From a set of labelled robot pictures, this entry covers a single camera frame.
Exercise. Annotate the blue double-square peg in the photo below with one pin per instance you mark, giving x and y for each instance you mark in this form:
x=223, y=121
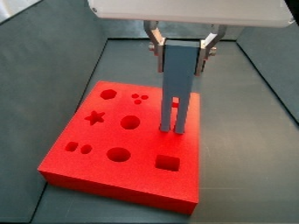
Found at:
x=180, y=61

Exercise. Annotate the red foam shape board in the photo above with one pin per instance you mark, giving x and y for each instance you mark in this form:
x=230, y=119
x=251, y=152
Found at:
x=113, y=154

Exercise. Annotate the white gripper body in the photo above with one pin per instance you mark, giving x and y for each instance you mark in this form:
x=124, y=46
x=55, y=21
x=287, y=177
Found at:
x=259, y=13

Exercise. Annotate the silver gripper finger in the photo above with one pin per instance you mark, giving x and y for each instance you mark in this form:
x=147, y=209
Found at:
x=156, y=42
x=207, y=44

